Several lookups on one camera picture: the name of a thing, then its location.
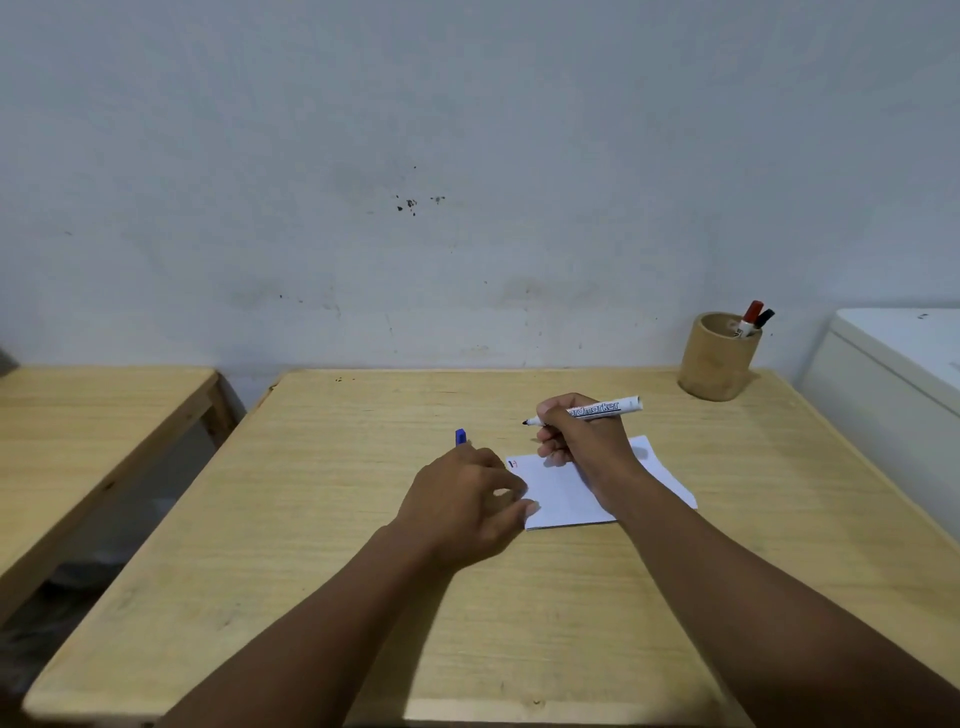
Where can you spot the blue marker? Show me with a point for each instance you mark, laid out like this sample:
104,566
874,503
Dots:
619,407

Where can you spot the person's left forearm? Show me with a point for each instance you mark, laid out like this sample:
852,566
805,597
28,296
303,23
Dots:
315,637

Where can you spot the white paper sheet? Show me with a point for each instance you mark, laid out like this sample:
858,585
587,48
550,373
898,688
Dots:
559,495

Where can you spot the red marker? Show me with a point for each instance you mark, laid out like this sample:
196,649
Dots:
751,313

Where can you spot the person's right forearm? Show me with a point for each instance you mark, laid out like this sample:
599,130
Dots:
787,630

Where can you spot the black marker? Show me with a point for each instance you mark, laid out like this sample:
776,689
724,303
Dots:
765,318

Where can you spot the round wooden pen holder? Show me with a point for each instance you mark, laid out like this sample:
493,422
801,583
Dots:
712,367

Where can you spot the person's right hand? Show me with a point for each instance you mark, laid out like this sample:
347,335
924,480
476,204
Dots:
592,442

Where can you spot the white cabinet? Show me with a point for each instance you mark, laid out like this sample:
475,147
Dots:
892,382

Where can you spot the wooden side table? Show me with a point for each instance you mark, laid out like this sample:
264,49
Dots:
82,427

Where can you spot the person's left hand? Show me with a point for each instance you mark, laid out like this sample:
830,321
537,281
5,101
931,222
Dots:
461,514

